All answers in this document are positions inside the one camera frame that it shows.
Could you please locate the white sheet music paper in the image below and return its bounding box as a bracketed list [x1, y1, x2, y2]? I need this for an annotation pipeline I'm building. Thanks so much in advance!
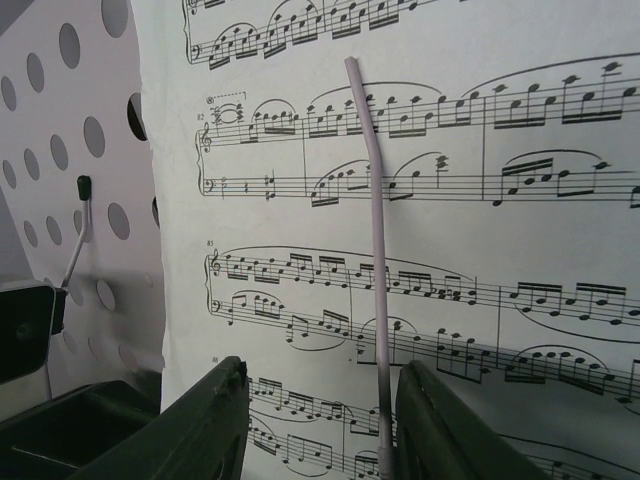
[132, 1, 639, 479]

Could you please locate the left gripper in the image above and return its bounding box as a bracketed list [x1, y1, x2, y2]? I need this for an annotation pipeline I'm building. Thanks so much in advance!
[1, 356, 249, 479]

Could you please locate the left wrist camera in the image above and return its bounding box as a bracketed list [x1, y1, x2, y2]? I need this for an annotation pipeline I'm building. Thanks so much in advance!
[1, 279, 67, 384]

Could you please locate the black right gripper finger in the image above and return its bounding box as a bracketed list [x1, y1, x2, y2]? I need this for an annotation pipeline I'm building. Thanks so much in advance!
[396, 360, 549, 480]

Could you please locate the white tripod music stand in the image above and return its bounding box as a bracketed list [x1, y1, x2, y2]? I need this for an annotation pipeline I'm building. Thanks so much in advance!
[0, 0, 401, 480]

